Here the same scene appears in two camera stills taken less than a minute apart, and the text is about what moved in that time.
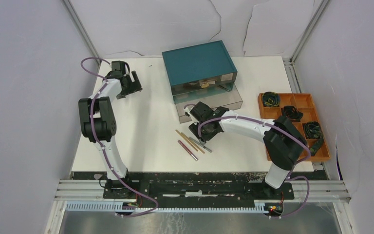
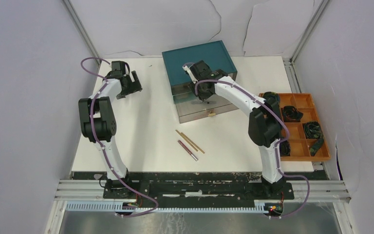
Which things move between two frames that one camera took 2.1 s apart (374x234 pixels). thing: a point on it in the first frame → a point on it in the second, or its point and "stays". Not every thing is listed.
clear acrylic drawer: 231,99 stays
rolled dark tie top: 271,99 stays
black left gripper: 135,86 stays
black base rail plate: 197,186 stays
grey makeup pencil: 200,144 → 202,103
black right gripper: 203,137 → 202,96
